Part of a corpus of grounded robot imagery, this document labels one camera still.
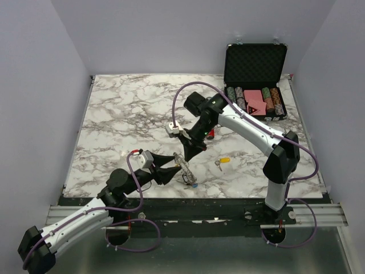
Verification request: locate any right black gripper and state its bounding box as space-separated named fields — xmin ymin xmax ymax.
xmin=177 ymin=119 xmax=215 ymax=162

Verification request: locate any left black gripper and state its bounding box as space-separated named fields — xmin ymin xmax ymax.
xmin=124 ymin=152 xmax=182 ymax=195

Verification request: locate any yellow capped key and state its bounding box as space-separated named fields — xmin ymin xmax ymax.
xmin=214 ymin=157 xmax=230 ymax=171

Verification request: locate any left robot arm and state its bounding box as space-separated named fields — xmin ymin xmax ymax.
xmin=18 ymin=150 xmax=181 ymax=273

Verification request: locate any red glitter microphone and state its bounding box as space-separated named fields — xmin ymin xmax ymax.
xmin=206 ymin=129 xmax=215 ymax=140

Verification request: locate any pink playing cards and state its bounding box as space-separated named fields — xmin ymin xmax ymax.
xmin=244 ymin=90 xmax=266 ymax=116

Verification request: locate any black poker chip case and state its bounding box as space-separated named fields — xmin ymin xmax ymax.
xmin=224 ymin=43 xmax=287 ymax=121

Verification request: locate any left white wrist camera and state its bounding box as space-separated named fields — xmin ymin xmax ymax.
xmin=137 ymin=151 xmax=154 ymax=170

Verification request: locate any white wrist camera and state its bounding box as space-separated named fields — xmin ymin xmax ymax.
xmin=137 ymin=151 xmax=154 ymax=170
xmin=165 ymin=122 xmax=183 ymax=138

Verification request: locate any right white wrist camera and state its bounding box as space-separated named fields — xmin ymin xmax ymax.
xmin=165 ymin=122 xmax=183 ymax=138

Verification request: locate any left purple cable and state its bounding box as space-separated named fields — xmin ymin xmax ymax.
xmin=22 ymin=149 xmax=161 ymax=271

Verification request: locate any purple cable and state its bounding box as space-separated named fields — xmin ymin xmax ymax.
xmin=171 ymin=80 xmax=319 ymax=248
xmin=22 ymin=149 xmax=161 ymax=271

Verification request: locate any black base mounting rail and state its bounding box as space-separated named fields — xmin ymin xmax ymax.
xmin=106 ymin=198 xmax=296 ymax=238

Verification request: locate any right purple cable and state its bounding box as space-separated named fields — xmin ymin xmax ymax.
xmin=171 ymin=80 xmax=319 ymax=248

